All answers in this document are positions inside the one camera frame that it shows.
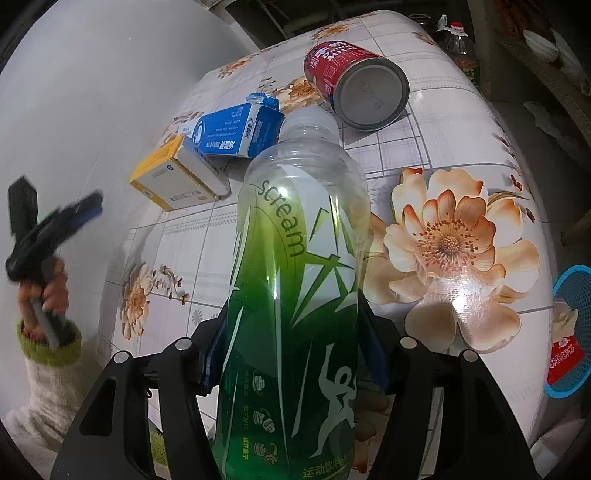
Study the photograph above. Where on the blue white carton box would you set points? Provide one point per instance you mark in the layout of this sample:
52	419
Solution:
231	134

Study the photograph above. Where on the white bowl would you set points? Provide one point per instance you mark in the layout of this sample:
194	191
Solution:
540	46

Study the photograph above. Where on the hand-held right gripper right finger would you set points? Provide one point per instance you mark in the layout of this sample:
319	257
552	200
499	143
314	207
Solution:
376	350

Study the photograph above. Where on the yellow white carton box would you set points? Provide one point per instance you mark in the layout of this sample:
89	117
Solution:
161	177

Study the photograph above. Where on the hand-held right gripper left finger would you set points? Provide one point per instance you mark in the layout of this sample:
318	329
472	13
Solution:
213	364

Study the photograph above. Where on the red snack bag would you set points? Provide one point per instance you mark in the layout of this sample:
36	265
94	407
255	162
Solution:
565	360

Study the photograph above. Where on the cooking oil bottle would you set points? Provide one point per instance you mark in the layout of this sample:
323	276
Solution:
461	46

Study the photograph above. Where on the floral plaid tablecloth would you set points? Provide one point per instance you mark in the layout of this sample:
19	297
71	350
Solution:
443	152

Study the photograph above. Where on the person's left hand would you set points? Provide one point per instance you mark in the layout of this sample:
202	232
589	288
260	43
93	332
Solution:
57	295

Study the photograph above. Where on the green labelled plastic bottle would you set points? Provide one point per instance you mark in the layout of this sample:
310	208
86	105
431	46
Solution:
286	323

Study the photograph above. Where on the blue plastic basket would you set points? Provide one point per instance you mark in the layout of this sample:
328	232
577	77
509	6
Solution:
564	391

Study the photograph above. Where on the red drink can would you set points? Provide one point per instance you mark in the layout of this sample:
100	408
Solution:
341	64

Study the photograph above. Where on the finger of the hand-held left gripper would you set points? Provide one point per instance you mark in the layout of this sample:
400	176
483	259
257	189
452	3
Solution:
87	210

